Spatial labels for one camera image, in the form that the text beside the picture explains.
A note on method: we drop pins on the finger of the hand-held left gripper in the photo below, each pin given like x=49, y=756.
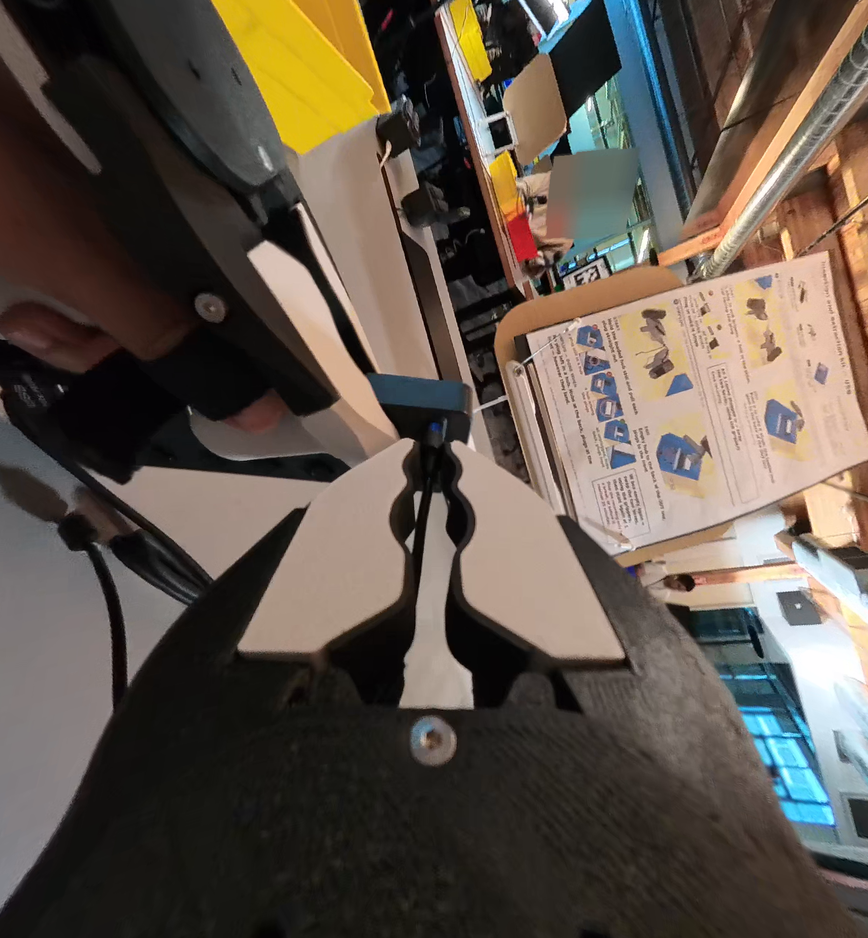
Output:
x=346, y=308
x=287, y=308

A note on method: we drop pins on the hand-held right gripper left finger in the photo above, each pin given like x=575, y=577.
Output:
x=324, y=579

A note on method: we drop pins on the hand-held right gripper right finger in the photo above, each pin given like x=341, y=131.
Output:
x=536, y=579

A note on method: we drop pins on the black USB hub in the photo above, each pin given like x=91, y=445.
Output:
x=419, y=396

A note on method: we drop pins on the grey desk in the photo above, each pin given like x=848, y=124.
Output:
x=23, y=733

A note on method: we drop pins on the person's left hand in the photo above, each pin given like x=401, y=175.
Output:
x=53, y=220

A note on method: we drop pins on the yellow plastic bin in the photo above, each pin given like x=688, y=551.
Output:
x=361, y=51
x=295, y=80
x=504, y=183
x=470, y=36

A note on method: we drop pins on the white document stand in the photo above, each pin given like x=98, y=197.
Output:
x=529, y=396

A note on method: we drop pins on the red plastic bin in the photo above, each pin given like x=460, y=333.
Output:
x=523, y=238

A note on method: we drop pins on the black power adapter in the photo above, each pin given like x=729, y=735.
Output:
x=401, y=121

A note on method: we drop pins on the black white tag sign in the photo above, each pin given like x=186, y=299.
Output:
x=586, y=277

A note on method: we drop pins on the printed instruction sheet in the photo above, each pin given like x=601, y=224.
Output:
x=698, y=396

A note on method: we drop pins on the silver ceiling duct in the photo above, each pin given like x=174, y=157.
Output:
x=808, y=132

